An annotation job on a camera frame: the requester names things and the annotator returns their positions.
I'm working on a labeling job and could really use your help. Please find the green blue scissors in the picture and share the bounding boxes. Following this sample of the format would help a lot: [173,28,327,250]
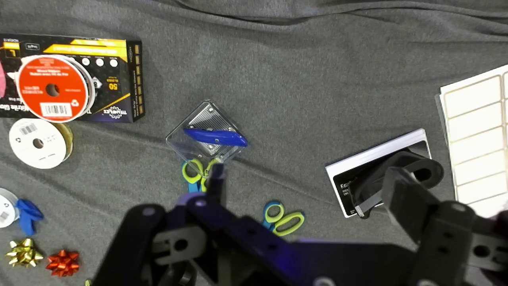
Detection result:
[262,199,306,236]
[181,157,224,193]

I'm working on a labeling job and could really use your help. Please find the gold gift bow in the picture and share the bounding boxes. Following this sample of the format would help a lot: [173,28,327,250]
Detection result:
[6,238,45,266]

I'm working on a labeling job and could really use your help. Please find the white gold ribbon spool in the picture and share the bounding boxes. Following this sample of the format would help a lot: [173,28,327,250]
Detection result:
[10,117,73,169]

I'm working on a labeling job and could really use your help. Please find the red ribbon spool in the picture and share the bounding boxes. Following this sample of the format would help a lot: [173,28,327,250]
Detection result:
[11,53,97,122]

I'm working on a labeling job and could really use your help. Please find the blue gift bow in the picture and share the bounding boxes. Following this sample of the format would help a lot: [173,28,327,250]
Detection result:
[16,198,45,236]

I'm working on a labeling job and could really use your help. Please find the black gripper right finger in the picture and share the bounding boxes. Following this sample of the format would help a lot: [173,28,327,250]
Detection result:
[381,168,508,286]

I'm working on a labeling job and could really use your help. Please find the blue pen in tray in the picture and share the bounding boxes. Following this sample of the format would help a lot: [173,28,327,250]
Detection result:
[184,128,248,145]

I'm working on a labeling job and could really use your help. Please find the red gift bow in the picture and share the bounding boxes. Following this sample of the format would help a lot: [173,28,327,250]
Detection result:
[46,249,81,277]

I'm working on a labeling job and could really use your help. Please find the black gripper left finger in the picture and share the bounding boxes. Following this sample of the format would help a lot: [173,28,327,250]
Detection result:
[92,164,311,286]

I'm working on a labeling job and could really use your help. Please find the grey table cloth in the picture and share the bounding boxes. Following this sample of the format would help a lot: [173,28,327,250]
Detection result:
[0,0,508,286]

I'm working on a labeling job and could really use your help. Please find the clear small plastic tray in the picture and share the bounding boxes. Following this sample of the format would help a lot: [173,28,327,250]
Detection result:
[165,99,249,161]

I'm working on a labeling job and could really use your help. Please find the black tape dispenser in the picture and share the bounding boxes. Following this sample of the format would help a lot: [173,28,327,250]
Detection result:
[351,149,443,218]

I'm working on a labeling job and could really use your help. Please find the black yellow ribbon box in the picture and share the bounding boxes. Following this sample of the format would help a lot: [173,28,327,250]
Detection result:
[0,33,145,122]

